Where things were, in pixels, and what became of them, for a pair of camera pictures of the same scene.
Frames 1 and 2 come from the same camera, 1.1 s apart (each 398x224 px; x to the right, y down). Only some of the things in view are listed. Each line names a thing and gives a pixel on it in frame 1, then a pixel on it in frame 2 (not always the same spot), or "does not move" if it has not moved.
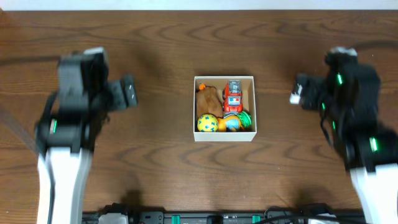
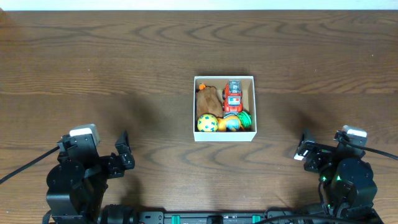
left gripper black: (126, 91) -> (109, 162)
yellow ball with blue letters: (208, 123) does not move
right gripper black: (316, 89) -> (322, 152)
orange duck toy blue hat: (230, 123) does not move
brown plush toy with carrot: (208, 101) does not move
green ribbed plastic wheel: (245, 118) does not move
